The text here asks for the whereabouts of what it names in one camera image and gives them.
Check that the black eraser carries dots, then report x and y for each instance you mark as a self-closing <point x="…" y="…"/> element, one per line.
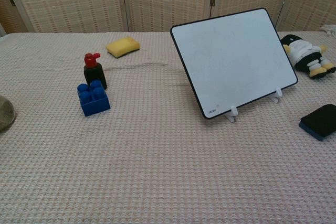
<point x="320" y="120"/>

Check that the small whiteboard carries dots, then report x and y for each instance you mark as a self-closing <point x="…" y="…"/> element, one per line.
<point x="231" y="58"/>

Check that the yellow sponge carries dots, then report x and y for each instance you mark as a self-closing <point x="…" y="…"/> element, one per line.
<point x="122" y="47"/>

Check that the pink waffle tablecloth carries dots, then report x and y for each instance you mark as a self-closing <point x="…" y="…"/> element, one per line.
<point x="157" y="169"/>

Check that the blue building block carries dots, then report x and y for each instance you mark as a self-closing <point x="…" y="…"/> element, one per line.
<point x="94" y="106"/>

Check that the red and black block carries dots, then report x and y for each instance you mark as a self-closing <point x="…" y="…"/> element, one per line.
<point x="93" y="73"/>

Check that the black and white plush toy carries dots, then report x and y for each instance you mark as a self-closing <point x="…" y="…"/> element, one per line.
<point x="305" y="51"/>

